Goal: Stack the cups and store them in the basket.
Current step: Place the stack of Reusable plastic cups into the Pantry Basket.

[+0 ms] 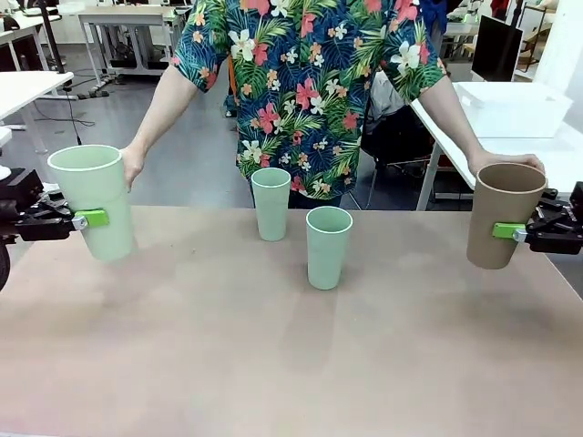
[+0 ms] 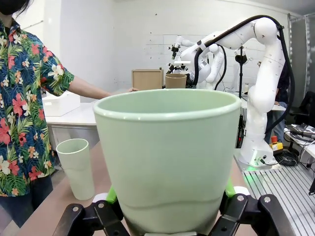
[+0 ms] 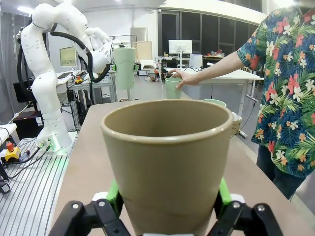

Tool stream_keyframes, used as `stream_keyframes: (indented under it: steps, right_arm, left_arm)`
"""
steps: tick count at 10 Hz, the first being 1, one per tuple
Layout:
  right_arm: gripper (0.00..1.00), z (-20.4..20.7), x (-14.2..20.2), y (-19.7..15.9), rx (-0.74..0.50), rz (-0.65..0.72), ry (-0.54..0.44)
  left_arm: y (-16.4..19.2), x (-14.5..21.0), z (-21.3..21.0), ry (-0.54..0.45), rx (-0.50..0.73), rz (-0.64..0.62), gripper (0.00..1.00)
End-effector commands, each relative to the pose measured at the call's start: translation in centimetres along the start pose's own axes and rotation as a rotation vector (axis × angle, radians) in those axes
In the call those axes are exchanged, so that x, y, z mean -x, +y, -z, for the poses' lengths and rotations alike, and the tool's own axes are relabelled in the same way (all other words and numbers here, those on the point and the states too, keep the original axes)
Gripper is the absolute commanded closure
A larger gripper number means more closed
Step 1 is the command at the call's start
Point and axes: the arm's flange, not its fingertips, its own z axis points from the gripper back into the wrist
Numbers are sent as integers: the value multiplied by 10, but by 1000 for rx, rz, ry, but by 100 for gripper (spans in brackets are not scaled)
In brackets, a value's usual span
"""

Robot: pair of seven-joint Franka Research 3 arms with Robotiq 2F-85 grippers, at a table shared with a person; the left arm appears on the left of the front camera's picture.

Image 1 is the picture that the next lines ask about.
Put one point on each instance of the pale green plastic cup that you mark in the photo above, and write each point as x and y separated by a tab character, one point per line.
328	259
272	214
105	191

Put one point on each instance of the person's left hand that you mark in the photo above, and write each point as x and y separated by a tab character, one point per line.
489	159

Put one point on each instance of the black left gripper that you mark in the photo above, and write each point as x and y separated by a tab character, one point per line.
20	191

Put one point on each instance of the person's right hand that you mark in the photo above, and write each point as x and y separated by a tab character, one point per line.
133	164

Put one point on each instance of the person in floral shirt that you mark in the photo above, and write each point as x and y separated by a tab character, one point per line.
296	68

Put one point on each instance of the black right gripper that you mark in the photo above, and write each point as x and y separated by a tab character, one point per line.
577	205

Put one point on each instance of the white round-cornered table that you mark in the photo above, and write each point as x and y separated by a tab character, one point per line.
27	88

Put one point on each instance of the black equipment under desk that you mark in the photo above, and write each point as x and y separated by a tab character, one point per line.
120	54

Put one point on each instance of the wooden chair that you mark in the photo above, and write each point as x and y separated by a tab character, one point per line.
533	45

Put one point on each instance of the white desk with dark trim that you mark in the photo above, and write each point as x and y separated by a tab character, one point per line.
18	34

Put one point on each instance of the white plastic basket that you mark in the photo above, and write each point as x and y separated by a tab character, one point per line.
514	123

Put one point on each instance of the white desk with metal legs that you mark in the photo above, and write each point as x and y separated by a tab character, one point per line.
123	18

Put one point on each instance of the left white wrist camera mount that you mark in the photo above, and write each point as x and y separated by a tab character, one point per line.
3	172

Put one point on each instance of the black stand pole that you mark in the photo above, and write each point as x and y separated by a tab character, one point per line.
51	41

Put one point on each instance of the person's left forearm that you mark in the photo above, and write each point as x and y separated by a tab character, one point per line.
455	127

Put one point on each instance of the person's right forearm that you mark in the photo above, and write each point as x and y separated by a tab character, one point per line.
155	118

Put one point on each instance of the black monitor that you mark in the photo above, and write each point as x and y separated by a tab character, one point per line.
496	50

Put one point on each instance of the large white table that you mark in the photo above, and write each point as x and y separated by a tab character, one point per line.
565	152

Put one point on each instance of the brown plastic cup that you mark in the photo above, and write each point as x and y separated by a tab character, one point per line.
496	200

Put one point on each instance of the floor power strip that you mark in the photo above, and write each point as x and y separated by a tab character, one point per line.
93	94

